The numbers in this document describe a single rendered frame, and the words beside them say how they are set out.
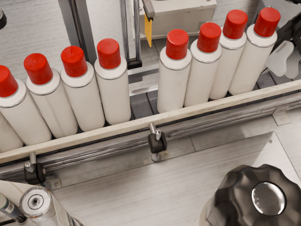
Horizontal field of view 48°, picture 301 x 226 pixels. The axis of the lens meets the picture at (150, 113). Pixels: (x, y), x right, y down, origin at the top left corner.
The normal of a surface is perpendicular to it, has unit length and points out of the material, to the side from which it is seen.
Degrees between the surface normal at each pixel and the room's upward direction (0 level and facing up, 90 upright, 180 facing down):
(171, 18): 90
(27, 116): 90
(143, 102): 0
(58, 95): 90
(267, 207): 1
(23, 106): 90
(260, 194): 1
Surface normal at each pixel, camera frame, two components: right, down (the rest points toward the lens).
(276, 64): -0.85, -0.02
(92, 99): 0.67, 0.65
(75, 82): -0.03, 0.20
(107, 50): 0.01, -0.54
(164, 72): -0.72, 0.60
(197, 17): 0.12, 0.86
